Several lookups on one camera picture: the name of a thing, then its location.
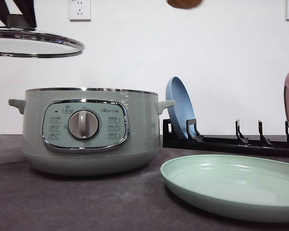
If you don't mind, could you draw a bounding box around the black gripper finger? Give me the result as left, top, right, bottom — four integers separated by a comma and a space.
0, 0, 10, 26
13, 0, 37, 28

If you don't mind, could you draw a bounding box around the glass steamer lid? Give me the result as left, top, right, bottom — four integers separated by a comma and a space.
0, 26, 84, 58

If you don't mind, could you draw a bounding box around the brown potato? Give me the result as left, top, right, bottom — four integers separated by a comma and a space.
167, 0, 201, 9

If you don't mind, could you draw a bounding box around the green plate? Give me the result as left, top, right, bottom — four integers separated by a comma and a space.
160, 154, 289, 222

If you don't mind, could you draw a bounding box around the green electric steamer pot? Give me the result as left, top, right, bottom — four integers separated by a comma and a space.
9, 87, 175, 176

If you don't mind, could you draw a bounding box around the blue plate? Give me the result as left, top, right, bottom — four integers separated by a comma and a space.
166, 77, 195, 139

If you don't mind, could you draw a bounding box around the black plate rack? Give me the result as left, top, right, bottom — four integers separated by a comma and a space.
163, 118, 289, 157

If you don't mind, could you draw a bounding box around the white wall socket left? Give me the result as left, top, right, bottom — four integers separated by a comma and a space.
69, 0, 91, 22

